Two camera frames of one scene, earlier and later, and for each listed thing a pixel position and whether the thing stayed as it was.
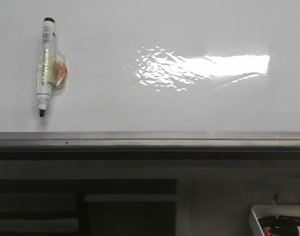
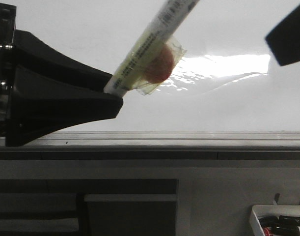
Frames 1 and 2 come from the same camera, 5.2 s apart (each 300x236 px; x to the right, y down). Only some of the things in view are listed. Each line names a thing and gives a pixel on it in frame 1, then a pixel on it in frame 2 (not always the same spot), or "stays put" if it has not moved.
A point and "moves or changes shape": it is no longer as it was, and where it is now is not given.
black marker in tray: (282, 225) stays put
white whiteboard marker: (53, 70) moves or changes shape
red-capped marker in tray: (266, 232) stays put
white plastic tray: (257, 212) stays put
